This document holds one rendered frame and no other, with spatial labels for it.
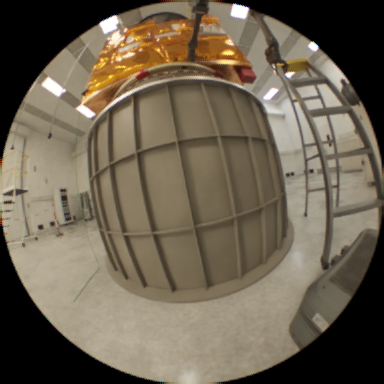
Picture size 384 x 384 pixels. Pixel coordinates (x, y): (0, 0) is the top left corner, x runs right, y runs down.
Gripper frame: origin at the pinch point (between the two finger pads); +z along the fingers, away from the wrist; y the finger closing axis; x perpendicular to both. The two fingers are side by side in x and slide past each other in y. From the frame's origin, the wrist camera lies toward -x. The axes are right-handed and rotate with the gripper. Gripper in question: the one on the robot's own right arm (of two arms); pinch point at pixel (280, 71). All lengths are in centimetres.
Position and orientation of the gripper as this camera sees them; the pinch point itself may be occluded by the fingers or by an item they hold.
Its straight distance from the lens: 106.4
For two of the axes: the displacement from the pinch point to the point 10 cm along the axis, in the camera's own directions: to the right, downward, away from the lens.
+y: -9.8, 1.9, 0.1
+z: 1.7, 8.3, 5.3
